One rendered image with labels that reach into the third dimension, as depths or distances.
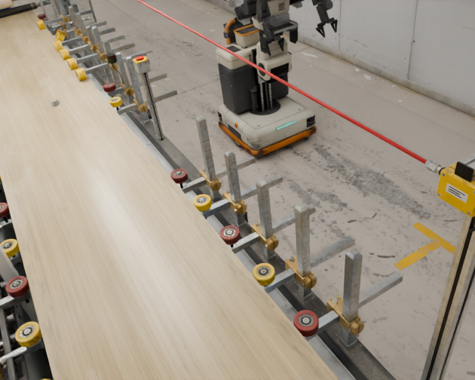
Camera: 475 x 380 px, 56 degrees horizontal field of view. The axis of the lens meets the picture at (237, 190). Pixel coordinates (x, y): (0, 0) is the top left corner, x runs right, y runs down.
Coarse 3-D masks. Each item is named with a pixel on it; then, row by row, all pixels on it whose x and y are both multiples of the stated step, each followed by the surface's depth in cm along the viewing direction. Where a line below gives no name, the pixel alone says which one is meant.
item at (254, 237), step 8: (312, 208) 196; (288, 216) 193; (272, 224) 191; (280, 224) 190; (288, 224) 192; (240, 240) 186; (248, 240) 185; (256, 240) 187; (232, 248) 182; (240, 248) 184
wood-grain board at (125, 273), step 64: (0, 64) 362; (64, 64) 345; (0, 128) 273; (64, 128) 264; (128, 128) 255; (64, 192) 213; (128, 192) 207; (64, 256) 179; (128, 256) 175; (192, 256) 171; (64, 320) 154; (128, 320) 151; (192, 320) 148; (256, 320) 145
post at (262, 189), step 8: (256, 184) 168; (264, 184) 166; (264, 192) 168; (264, 200) 170; (264, 208) 173; (264, 216) 175; (264, 224) 178; (264, 232) 182; (272, 232) 183; (264, 248) 189
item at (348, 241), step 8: (344, 240) 178; (352, 240) 178; (328, 248) 176; (336, 248) 175; (344, 248) 177; (312, 256) 173; (320, 256) 173; (328, 256) 174; (312, 264) 171; (288, 272) 169; (280, 280) 166; (288, 280) 169; (264, 288) 164; (272, 288) 166
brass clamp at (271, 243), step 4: (260, 224) 190; (252, 228) 190; (256, 228) 188; (260, 228) 188; (252, 232) 192; (256, 232) 187; (260, 232) 186; (260, 236) 185; (272, 236) 184; (260, 240) 187; (264, 240) 183; (268, 240) 183; (272, 240) 182; (276, 240) 182; (264, 244) 185; (268, 244) 182; (272, 244) 182; (276, 244) 184; (268, 248) 183; (272, 248) 184
